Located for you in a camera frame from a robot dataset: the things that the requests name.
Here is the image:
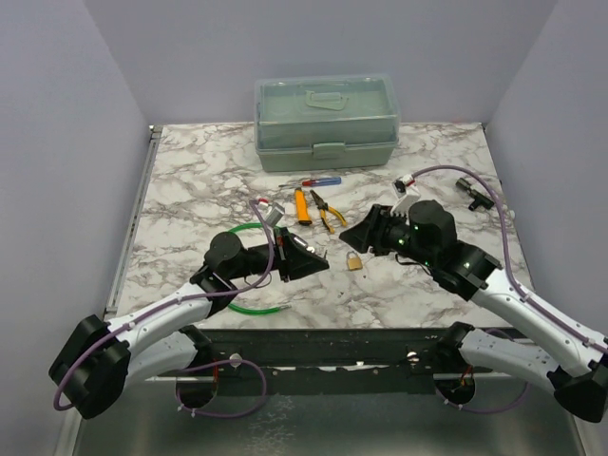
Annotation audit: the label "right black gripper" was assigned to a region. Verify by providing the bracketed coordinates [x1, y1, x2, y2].
[340, 202, 436, 268]

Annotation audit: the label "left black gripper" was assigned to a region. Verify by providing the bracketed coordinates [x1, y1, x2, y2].
[228, 228, 329, 283]

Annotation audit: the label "silver key pair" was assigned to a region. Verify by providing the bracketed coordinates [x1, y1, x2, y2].
[306, 245, 327, 258]

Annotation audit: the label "brass padlock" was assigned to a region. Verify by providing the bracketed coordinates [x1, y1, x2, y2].
[346, 252, 363, 272]

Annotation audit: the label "green cable lock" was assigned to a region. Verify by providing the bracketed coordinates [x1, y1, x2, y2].
[228, 222, 291, 316]

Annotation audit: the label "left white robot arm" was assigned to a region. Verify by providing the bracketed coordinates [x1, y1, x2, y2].
[48, 228, 330, 419]

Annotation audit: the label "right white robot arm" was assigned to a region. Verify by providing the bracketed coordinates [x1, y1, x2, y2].
[339, 200, 607, 423]

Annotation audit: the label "orange utility knife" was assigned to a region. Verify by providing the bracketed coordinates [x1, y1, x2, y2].
[294, 187, 313, 226]

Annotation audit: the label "yellow black pliers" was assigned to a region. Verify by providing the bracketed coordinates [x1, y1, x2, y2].
[310, 190, 348, 234]

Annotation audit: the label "red blue screwdriver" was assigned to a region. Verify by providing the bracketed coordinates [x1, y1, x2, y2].
[278, 177, 342, 188]

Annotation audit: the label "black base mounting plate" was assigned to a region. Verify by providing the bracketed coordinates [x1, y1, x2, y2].
[156, 326, 504, 398]

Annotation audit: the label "black T-shaped fitting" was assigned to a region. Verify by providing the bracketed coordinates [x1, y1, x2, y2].
[456, 178, 495, 212]

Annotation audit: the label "green translucent plastic toolbox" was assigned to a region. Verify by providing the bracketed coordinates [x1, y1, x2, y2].
[255, 74, 401, 172]

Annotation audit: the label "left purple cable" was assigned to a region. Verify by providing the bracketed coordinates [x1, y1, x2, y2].
[52, 198, 286, 419]

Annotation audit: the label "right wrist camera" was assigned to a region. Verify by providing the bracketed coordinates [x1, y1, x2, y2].
[390, 174, 421, 217]

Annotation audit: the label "left aluminium rail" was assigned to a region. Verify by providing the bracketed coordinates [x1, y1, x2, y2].
[103, 124, 163, 319]

